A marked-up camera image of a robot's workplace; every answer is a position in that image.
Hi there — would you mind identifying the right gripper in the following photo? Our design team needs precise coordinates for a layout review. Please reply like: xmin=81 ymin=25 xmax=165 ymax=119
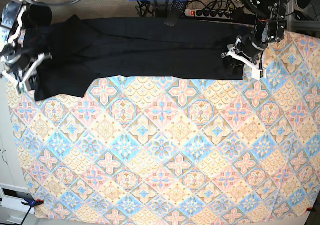
xmin=0 ymin=47 xmax=53 ymax=95

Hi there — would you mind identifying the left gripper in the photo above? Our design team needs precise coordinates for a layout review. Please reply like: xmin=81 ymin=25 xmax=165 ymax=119
xmin=221 ymin=33 xmax=268 ymax=80

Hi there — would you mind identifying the black T-shirt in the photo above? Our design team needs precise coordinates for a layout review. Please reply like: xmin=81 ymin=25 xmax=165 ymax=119
xmin=23 ymin=16 xmax=251 ymax=101

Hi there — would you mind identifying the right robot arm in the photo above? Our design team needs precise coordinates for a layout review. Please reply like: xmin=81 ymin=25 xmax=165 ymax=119
xmin=0 ymin=0 xmax=52 ymax=95

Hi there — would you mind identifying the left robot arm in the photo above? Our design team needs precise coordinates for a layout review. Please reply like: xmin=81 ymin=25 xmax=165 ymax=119
xmin=0 ymin=0 xmax=288 ymax=81

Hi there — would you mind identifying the white power strip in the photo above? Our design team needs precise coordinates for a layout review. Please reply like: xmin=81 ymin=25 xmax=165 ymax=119
xmin=184 ymin=8 xmax=231 ymax=20

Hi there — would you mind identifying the white cabinet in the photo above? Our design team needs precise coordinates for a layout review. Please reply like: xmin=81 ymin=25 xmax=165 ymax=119
xmin=0 ymin=79 xmax=35 ymax=225

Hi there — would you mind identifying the blue orange clamp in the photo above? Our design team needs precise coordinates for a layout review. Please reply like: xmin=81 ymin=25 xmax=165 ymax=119
xmin=21 ymin=198 xmax=44 ymax=208

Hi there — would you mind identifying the patterned tablecloth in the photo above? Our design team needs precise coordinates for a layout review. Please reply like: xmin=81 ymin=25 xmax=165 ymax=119
xmin=6 ymin=32 xmax=320 ymax=225

